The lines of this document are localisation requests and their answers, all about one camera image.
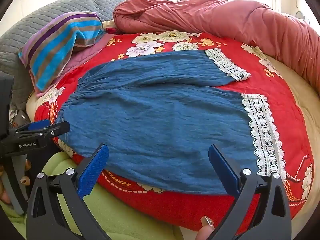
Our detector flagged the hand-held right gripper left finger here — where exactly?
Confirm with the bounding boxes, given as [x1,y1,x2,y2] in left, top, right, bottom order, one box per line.
[26,144,110,240]

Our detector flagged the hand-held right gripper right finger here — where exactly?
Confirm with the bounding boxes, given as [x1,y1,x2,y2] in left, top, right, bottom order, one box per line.
[208,144,292,240]

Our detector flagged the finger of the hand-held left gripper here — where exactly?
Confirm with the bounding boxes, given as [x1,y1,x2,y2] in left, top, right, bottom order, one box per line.
[14,119,52,134]
[37,121,71,141]

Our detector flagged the blue pants with lace trim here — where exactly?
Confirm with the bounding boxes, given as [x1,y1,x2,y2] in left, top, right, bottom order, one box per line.
[57,49,287,196]

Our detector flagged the person's left hand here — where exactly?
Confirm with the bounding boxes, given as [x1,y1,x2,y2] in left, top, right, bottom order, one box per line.
[0,161,32,205]

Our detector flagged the person's right hand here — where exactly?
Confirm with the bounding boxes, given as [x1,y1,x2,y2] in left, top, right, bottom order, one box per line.
[195,216,215,240]

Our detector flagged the green bed sheet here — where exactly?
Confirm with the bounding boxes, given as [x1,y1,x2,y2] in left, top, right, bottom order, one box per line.
[5,151,187,240]

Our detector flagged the striped pillow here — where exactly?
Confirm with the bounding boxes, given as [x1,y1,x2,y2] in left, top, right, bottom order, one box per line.
[17,11,107,93]

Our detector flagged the red floral blanket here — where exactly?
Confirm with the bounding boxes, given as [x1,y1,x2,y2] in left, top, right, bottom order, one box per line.
[34,30,314,235]

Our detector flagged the beige mattress cover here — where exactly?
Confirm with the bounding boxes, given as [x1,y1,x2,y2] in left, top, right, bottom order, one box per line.
[264,54,320,230]

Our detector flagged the pink quilt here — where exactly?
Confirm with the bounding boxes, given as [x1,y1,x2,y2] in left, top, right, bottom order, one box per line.
[113,0,320,95]

